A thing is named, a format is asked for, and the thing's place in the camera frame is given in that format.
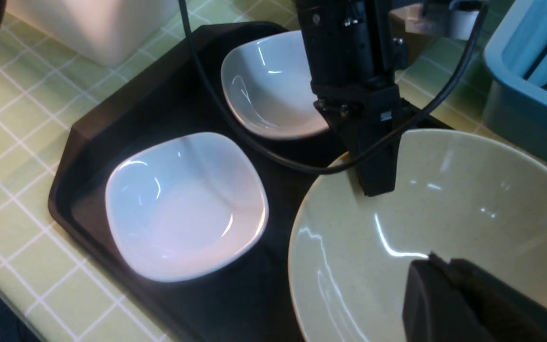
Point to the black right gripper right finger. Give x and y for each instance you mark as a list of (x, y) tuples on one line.
[(458, 301)]

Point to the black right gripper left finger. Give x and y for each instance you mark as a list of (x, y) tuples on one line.
[(376, 174)]

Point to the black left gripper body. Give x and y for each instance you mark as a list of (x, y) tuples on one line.
[(353, 80)]

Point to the white square dish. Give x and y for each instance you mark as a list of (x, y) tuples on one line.
[(267, 86), (186, 207)]

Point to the beige noodle bowl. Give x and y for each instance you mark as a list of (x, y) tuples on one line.
[(457, 194)]

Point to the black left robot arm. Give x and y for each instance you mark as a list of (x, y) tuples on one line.
[(345, 18)]

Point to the blue chopstick bin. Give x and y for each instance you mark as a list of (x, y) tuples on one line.
[(516, 108)]

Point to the large white plastic tub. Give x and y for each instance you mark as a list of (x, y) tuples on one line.
[(104, 31)]

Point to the green checked tablecloth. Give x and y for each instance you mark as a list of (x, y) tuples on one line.
[(46, 280)]

